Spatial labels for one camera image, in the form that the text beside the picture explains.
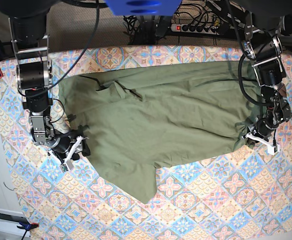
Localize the power strip with red switch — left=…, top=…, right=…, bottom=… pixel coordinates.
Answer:
left=170, top=23, right=218, bottom=35

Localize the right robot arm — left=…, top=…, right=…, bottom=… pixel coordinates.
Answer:
left=0, top=0, right=90, bottom=164

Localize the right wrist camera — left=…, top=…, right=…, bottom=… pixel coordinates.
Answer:
left=59, top=159, right=74, bottom=173

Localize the black speaker top right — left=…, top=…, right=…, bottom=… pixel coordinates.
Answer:
left=281, top=14, right=292, bottom=36

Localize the olive green t-shirt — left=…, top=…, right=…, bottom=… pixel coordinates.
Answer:
left=58, top=61, right=266, bottom=203

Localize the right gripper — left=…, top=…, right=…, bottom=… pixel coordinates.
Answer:
left=47, top=131, right=91, bottom=163

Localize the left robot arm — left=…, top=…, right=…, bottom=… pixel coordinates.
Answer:
left=226, top=0, right=292, bottom=155

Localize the patterned tile tablecloth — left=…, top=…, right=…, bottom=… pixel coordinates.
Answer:
left=0, top=54, right=292, bottom=240

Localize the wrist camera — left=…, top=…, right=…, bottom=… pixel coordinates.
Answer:
left=267, top=144, right=281, bottom=156
left=59, top=159, right=74, bottom=173

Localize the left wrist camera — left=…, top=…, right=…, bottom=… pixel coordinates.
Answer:
left=267, top=144, right=281, bottom=156

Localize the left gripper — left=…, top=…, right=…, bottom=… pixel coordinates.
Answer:
left=241, top=117, right=278, bottom=148

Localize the blue orange clamp lower left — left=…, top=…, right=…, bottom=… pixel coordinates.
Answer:
left=16, top=222, right=39, bottom=232

